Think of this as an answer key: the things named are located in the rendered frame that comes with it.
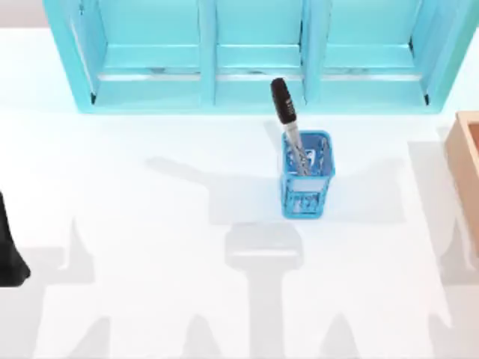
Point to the blue mesh pen holder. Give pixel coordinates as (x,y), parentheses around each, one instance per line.
(307,188)

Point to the salmon-coloured shallow box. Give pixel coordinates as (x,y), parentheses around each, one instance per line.
(466,164)

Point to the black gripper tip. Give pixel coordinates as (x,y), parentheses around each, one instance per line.
(9,254)

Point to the black and silver marker pen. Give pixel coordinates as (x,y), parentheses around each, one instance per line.
(283,104)

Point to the light blue rack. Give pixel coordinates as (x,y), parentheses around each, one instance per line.
(258,56)

